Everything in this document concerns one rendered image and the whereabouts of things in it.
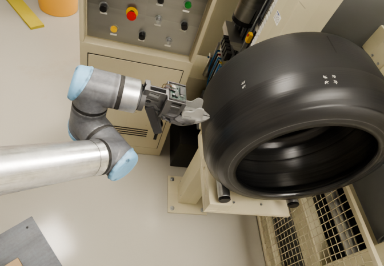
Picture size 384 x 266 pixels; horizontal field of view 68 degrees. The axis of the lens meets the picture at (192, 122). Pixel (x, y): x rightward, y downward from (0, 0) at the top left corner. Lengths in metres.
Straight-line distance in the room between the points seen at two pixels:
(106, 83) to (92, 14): 0.74
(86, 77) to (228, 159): 0.42
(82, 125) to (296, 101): 0.53
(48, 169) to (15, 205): 1.40
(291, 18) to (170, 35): 0.65
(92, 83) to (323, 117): 0.55
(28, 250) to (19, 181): 0.70
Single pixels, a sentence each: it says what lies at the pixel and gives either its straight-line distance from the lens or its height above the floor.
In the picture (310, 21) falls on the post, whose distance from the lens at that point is 1.01.
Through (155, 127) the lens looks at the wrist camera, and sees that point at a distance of 0.83.
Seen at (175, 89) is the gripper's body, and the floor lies 1.28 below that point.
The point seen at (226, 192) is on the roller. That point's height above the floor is 0.92.
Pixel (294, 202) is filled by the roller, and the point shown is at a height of 0.92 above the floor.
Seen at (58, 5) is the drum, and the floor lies 0.13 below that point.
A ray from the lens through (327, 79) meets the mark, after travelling 0.73.
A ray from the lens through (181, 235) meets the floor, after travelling 1.94.
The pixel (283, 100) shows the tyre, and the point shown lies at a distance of 0.70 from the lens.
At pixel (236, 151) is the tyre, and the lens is 0.78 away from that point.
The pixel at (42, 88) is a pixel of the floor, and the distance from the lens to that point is 2.50.
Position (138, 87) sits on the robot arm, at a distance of 0.73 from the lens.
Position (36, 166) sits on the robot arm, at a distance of 0.59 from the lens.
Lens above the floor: 1.79
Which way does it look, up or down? 48 degrees down
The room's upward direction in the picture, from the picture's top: 24 degrees clockwise
